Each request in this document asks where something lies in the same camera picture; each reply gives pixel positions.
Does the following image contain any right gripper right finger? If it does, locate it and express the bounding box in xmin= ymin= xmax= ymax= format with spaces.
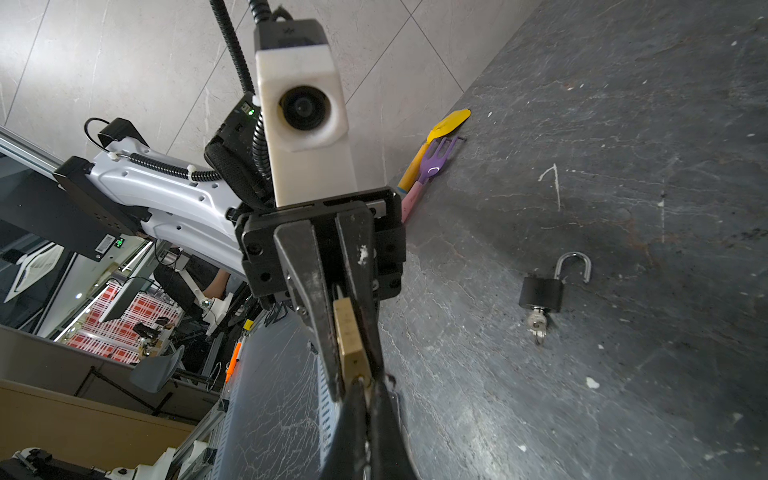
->
xmin=369 ymin=379 xmax=418 ymax=480

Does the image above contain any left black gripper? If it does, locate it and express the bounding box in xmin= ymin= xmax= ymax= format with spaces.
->
xmin=235 ymin=187 xmax=406 ymax=402

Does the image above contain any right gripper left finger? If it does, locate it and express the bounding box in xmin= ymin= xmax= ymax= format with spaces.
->
xmin=319 ymin=381 xmax=367 ymax=480

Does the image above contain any brass yellow padlock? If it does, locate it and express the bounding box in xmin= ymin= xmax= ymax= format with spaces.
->
xmin=333 ymin=297 xmax=373 ymax=406

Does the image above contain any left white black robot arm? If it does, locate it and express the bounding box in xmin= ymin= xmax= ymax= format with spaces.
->
xmin=55 ymin=97 xmax=405 ymax=400

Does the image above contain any black padlock with key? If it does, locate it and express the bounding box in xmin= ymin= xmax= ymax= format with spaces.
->
xmin=518 ymin=251 xmax=593 ymax=346

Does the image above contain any yellow toy shovel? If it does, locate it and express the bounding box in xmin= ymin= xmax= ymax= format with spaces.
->
xmin=397 ymin=107 xmax=472 ymax=193

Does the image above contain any purple pink toy rake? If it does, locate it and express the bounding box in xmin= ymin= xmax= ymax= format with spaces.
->
xmin=401 ymin=136 xmax=465 ymax=222

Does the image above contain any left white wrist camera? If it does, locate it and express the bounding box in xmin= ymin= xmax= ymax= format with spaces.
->
xmin=254 ymin=19 xmax=358 ymax=208

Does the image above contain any left black corrugated cable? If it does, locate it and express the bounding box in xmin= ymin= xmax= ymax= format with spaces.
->
xmin=207 ymin=0 xmax=278 ymax=184

